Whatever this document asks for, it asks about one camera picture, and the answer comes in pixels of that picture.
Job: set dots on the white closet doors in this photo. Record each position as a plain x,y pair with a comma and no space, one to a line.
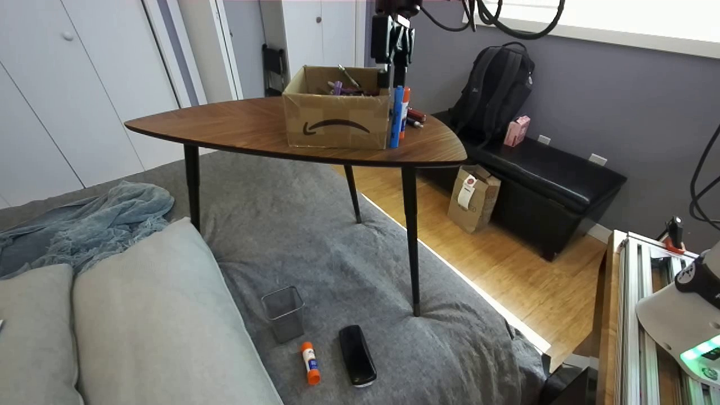
67,83

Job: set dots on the blue bottle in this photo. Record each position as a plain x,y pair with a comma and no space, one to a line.
393,120

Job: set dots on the white cabinet door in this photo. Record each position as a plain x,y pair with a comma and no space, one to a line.
321,30

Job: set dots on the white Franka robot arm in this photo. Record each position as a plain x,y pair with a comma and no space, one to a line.
686,301

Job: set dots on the grey sofa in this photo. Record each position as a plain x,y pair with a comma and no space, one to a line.
338,249

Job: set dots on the black glasses case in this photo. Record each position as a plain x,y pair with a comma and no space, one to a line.
356,354

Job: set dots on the blue throw blanket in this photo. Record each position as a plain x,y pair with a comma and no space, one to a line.
82,227

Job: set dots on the large orange cap glue stick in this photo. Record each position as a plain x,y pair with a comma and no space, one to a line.
405,113

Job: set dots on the brown cardboard box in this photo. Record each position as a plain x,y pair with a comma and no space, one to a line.
333,120

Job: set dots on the white wall outlet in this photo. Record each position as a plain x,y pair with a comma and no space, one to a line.
597,158
542,141

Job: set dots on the black bench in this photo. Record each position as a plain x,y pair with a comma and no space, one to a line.
548,193

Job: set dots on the aluminium robot stand frame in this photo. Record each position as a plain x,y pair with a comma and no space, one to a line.
625,322

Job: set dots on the pink small bag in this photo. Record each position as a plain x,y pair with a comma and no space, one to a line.
516,132

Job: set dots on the small cardboard package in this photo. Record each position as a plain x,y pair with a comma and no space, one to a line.
472,200

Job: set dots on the red pocket knife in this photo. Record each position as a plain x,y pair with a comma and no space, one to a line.
417,119

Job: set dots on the white door grey stripe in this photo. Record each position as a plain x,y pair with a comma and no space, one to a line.
183,48

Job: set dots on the wooden table black legs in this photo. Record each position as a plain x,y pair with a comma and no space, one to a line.
226,126

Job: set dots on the black backpack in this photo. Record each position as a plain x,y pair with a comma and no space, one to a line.
491,90

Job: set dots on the small orange glue stick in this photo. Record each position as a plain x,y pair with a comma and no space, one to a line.
311,365

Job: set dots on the grey pillow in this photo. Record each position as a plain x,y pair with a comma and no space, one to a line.
157,322
35,339

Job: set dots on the red black clamp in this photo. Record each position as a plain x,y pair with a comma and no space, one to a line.
672,236

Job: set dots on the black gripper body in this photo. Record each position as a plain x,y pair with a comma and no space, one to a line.
382,36

